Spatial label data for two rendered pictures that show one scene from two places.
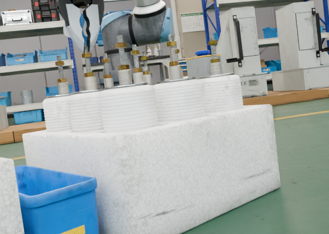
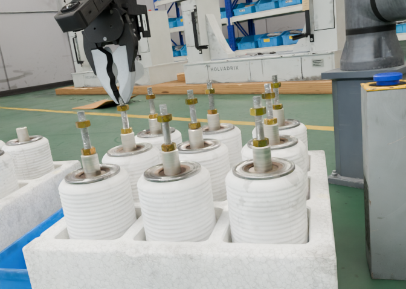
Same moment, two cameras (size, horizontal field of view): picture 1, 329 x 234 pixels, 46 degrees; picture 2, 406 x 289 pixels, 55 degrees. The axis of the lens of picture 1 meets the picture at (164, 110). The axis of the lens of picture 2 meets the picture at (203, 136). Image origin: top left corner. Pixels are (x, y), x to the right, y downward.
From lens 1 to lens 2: 71 cm
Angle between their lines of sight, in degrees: 57
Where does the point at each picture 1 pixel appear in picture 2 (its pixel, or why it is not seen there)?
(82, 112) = not seen: hidden behind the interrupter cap
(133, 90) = (64, 191)
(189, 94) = (152, 205)
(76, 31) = (104, 82)
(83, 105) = not seen: hidden behind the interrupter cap
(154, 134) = (63, 256)
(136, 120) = (70, 225)
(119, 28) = not seen: outside the picture
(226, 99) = (241, 220)
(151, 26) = not seen: outside the picture
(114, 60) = (348, 46)
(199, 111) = (170, 232)
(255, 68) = not seen: outside the picture
